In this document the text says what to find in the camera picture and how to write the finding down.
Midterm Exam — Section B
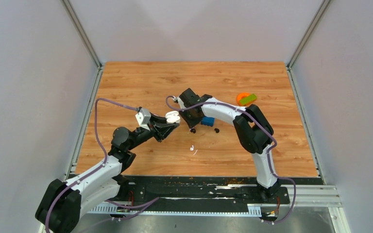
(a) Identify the white earbud charging case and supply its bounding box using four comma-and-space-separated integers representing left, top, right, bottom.
165, 111, 181, 124

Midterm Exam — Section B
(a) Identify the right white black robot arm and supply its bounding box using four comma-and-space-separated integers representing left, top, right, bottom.
173, 88, 280, 203

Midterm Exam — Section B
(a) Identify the green toy brick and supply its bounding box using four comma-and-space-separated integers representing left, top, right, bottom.
238, 94, 257, 106

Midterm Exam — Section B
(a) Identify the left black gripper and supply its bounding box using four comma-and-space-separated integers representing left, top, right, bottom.
127, 112, 179, 151

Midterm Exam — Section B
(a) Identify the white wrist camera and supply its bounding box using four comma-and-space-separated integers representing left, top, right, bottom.
177, 97, 186, 111
136, 107, 151, 131

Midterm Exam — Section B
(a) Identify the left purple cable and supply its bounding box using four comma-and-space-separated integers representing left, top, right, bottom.
45, 98, 142, 233

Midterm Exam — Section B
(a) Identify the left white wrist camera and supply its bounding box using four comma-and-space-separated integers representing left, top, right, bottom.
136, 107, 151, 131

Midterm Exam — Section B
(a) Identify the blue toy brick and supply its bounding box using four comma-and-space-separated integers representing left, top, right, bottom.
201, 116, 215, 127

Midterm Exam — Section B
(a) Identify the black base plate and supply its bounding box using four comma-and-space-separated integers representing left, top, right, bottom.
112, 176, 290, 213

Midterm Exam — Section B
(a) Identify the white slotted cable duct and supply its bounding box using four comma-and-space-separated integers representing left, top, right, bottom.
86, 203, 262, 216

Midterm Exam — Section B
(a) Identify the orange ring toy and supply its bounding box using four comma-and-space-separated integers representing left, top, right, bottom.
236, 92, 252, 106

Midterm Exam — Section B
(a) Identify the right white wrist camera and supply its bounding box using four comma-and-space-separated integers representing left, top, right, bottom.
177, 97, 186, 111

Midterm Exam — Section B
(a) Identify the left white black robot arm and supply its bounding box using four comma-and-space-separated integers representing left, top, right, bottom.
35, 110, 181, 233

